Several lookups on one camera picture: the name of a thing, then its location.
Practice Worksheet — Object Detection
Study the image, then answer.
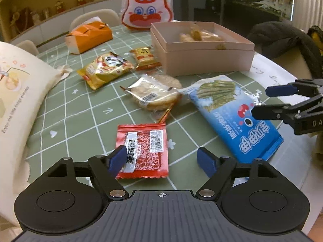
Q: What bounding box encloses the clear-wrapped round pale cracker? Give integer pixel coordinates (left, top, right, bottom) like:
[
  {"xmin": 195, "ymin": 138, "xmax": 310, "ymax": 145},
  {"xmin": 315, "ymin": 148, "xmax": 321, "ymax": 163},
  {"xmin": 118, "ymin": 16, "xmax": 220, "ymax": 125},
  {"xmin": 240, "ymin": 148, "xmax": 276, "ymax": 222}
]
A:
[{"xmin": 120, "ymin": 74, "xmax": 183, "ymax": 112}]

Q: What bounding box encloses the rabbit face bag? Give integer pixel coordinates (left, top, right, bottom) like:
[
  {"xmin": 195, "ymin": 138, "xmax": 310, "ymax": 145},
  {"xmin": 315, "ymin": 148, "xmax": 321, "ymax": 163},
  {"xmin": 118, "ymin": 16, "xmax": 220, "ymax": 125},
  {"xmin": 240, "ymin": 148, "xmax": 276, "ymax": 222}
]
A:
[{"xmin": 121, "ymin": 0, "xmax": 174, "ymax": 32}]

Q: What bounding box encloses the black water dispenser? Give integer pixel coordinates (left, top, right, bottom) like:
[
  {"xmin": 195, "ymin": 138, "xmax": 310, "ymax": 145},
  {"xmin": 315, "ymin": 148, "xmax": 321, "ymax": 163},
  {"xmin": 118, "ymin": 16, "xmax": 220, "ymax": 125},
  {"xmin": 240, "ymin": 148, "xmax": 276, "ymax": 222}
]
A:
[{"xmin": 194, "ymin": 0, "xmax": 225, "ymax": 24}]

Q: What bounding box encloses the small yellow red snack packet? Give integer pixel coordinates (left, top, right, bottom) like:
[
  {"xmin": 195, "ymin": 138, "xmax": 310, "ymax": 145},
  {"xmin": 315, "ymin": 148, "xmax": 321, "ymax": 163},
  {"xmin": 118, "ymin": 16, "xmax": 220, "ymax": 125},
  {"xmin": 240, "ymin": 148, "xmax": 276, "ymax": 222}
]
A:
[{"xmin": 130, "ymin": 47, "xmax": 162, "ymax": 71}]

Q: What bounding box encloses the black puffer jacket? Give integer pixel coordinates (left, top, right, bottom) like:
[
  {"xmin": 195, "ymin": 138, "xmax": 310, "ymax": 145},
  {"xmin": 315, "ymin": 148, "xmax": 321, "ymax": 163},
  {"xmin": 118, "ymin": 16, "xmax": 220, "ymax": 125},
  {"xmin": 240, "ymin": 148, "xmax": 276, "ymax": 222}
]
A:
[{"xmin": 247, "ymin": 21, "xmax": 323, "ymax": 79}]

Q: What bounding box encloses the orange tissue box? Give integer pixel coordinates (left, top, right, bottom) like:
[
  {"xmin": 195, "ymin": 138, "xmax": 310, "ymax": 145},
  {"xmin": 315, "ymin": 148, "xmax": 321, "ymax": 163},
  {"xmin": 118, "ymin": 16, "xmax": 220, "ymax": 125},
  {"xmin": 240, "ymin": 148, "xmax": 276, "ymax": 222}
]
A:
[{"xmin": 65, "ymin": 16, "xmax": 113, "ymax": 55}]

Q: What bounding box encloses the clear-wrapped yellow pastry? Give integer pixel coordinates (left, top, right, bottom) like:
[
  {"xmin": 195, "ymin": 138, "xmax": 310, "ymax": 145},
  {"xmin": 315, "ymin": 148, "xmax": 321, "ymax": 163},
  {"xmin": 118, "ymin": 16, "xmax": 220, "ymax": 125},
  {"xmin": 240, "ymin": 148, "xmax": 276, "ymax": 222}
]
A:
[{"xmin": 180, "ymin": 31, "xmax": 200, "ymax": 42}]

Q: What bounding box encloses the pink cardboard box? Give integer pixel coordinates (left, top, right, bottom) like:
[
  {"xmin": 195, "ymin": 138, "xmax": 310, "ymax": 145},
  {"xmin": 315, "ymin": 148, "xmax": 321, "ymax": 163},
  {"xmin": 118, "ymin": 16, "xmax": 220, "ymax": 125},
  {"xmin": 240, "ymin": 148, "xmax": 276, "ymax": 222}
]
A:
[{"xmin": 151, "ymin": 21, "xmax": 255, "ymax": 77}]

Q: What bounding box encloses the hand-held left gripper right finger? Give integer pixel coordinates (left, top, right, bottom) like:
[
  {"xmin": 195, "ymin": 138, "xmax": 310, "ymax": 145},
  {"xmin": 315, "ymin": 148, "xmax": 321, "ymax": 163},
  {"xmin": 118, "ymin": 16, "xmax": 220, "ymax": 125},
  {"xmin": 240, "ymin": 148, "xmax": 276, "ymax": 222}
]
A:
[{"xmin": 197, "ymin": 146, "xmax": 274, "ymax": 200}]

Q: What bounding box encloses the cream chair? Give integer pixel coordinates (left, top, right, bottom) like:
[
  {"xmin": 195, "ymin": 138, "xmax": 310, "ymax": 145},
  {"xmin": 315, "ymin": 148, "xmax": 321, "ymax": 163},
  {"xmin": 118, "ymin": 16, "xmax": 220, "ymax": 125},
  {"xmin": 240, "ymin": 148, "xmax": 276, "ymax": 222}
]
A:
[
  {"xmin": 69, "ymin": 9, "xmax": 121, "ymax": 31},
  {"xmin": 15, "ymin": 40, "xmax": 39, "ymax": 55}
]

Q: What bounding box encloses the green checked tablecloth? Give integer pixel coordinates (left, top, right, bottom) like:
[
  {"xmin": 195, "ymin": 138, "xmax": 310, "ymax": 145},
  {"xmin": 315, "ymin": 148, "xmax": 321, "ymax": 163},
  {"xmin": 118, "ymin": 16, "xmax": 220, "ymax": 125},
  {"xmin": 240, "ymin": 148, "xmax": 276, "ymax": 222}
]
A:
[{"xmin": 24, "ymin": 21, "xmax": 285, "ymax": 192}]

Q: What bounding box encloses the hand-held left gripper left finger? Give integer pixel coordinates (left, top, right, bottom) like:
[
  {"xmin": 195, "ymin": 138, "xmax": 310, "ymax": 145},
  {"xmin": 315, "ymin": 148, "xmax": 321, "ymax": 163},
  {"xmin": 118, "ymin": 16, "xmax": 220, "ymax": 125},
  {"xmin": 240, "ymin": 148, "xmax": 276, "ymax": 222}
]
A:
[{"xmin": 47, "ymin": 145, "xmax": 128, "ymax": 199}]

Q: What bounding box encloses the thin red gold snack stick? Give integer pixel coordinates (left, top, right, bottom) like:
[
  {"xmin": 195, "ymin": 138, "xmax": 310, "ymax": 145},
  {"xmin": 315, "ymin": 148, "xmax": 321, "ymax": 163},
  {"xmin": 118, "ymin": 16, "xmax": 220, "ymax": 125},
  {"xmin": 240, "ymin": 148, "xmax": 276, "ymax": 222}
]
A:
[{"xmin": 158, "ymin": 103, "xmax": 175, "ymax": 123}]

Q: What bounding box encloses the clear-wrapped brown bread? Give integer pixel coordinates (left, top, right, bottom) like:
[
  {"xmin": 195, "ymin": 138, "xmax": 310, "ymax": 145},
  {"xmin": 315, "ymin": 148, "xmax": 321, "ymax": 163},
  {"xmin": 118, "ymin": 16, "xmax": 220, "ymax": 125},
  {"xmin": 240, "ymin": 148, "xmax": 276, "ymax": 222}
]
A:
[{"xmin": 192, "ymin": 25, "xmax": 225, "ymax": 42}]

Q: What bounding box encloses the beige chair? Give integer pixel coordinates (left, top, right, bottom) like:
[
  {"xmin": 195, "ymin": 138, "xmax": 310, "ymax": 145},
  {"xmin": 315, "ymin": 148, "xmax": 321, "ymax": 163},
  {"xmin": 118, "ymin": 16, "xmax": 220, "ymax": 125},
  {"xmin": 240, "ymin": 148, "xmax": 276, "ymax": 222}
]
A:
[{"xmin": 272, "ymin": 47, "xmax": 311, "ymax": 81}]

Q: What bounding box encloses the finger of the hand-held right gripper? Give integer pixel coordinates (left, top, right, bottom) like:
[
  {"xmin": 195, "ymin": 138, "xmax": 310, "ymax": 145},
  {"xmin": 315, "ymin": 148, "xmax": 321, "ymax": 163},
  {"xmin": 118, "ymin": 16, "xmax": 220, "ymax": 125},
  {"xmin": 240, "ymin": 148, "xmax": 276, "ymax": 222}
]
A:
[
  {"xmin": 251, "ymin": 96, "xmax": 323, "ymax": 122},
  {"xmin": 266, "ymin": 79, "xmax": 323, "ymax": 98}
]

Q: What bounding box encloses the gold snack packet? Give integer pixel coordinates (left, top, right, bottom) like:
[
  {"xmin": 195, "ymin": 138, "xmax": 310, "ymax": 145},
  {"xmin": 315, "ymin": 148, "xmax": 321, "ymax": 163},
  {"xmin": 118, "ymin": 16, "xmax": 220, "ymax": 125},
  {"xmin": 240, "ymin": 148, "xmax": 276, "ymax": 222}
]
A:
[{"xmin": 77, "ymin": 52, "xmax": 134, "ymax": 90}]

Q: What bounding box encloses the blue snack packet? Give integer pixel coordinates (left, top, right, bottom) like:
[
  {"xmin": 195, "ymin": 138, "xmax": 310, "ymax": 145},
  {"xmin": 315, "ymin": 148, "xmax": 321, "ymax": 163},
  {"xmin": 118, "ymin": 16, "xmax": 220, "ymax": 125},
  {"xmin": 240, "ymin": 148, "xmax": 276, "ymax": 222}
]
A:
[{"xmin": 178, "ymin": 75, "xmax": 284, "ymax": 164}]

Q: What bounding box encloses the cream printed cloth bag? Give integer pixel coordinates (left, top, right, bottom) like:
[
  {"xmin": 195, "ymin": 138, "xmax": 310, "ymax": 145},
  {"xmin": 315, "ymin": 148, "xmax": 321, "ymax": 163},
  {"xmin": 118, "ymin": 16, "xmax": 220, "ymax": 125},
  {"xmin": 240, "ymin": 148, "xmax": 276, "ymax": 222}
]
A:
[{"xmin": 0, "ymin": 41, "xmax": 73, "ymax": 232}]

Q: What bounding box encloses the dark yellow-trimmed cloth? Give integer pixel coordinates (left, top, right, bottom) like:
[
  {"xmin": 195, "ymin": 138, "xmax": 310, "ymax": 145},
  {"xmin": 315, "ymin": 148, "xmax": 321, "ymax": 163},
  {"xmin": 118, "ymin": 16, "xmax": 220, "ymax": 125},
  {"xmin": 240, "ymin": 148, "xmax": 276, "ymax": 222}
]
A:
[{"xmin": 306, "ymin": 25, "xmax": 323, "ymax": 80}]

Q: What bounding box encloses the wooden shelf cabinet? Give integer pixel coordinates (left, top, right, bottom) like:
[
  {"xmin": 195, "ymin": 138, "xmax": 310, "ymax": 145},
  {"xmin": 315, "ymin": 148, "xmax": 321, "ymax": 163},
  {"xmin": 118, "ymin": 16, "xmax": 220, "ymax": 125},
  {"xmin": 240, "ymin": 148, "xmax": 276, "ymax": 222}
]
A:
[{"xmin": 0, "ymin": 0, "xmax": 174, "ymax": 44}]

